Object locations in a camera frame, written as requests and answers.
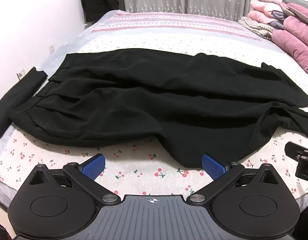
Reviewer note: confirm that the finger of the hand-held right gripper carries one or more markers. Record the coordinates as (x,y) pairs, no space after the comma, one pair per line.
(305,168)
(297,150)

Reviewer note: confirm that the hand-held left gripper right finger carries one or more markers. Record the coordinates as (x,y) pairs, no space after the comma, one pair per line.
(214,168)

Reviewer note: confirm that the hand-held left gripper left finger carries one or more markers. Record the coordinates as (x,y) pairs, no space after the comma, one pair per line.
(92,168)

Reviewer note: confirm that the black pants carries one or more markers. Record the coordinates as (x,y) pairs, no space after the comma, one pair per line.
(149,100)

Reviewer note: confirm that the folded black cloth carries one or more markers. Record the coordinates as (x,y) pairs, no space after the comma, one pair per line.
(16,97)

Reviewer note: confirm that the folded mauve pink quilt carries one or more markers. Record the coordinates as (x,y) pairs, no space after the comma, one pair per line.
(296,35)

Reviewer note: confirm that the grey white striped cloth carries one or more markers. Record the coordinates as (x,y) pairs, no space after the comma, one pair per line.
(258,28)

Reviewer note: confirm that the grey blue folded garment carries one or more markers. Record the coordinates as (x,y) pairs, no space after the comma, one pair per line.
(276,20)

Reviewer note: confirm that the light pink folded garment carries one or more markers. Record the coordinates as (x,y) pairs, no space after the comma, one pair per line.
(262,8)

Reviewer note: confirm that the pink striped blanket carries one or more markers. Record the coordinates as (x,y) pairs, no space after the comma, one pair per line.
(174,22)

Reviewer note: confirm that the dark hanging jacket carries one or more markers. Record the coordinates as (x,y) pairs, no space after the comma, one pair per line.
(99,0)

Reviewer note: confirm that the white wall socket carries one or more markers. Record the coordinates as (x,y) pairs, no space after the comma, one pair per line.
(52,47)
(20,74)

